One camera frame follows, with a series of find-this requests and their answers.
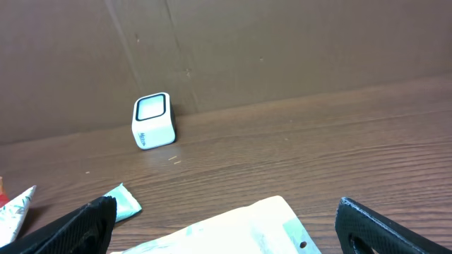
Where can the teal wipes packet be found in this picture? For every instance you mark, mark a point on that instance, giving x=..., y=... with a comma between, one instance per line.
x=127, y=205

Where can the clear beige zip pouch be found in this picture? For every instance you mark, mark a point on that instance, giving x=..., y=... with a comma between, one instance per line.
x=268, y=226

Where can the brown cardboard backdrop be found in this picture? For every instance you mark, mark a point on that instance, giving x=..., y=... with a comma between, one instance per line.
x=74, y=66

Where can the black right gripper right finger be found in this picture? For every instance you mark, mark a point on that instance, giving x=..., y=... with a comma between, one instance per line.
x=362, y=230

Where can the red snack package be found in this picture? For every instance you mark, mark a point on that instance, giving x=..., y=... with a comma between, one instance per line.
x=3, y=195

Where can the white Pantene tube gold cap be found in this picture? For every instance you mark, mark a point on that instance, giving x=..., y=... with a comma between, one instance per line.
x=13, y=215

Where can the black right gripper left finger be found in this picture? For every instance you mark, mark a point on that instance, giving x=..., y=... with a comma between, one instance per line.
x=86, y=230

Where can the white barcode scanner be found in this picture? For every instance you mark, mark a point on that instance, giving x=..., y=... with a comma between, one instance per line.
x=153, y=121

